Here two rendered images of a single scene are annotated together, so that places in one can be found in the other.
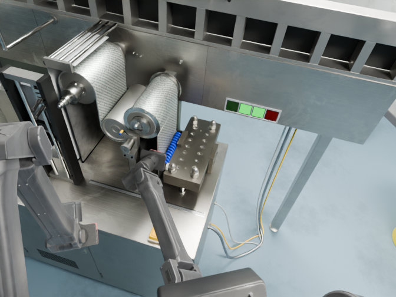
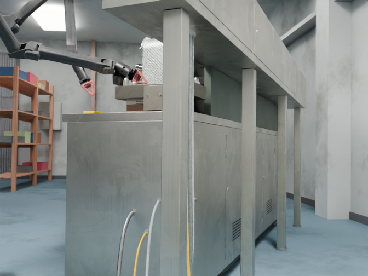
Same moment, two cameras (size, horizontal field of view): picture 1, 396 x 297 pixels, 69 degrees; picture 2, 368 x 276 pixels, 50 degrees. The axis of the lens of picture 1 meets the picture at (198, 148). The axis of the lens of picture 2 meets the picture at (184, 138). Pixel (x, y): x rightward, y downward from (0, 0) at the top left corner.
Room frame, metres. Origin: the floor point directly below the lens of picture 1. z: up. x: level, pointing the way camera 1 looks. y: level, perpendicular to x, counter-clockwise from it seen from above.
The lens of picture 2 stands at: (1.42, -1.77, 0.75)
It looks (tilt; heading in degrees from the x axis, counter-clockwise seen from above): 1 degrees up; 102
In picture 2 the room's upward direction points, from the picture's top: 1 degrees clockwise
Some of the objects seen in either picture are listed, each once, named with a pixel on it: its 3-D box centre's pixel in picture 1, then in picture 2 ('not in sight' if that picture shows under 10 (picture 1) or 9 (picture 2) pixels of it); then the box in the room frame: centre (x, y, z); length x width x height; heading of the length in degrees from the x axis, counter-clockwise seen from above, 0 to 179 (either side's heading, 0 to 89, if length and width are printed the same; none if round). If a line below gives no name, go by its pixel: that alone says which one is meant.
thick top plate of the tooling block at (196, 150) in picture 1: (194, 151); (160, 92); (0.93, 0.01, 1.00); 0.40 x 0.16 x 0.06; 169
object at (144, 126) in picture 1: (140, 125); not in sight; (0.79, 0.22, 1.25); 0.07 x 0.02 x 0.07; 79
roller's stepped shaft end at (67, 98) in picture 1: (63, 102); not in sight; (0.77, 0.48, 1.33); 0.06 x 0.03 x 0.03; 169
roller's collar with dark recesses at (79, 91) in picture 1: (73, 92); not in sight; (0.83, 0.47, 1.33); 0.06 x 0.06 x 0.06; 79
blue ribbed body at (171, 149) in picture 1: (172, 147); not in sight; (0.91, 0.12, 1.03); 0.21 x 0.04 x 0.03; 169
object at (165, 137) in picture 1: (167, 133); (163, 74); (0.91, 0.14, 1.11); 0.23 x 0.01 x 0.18; 169
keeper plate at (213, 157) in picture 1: (213, 158); (154, 97); (0.93, -0.08, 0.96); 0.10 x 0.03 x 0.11; 169
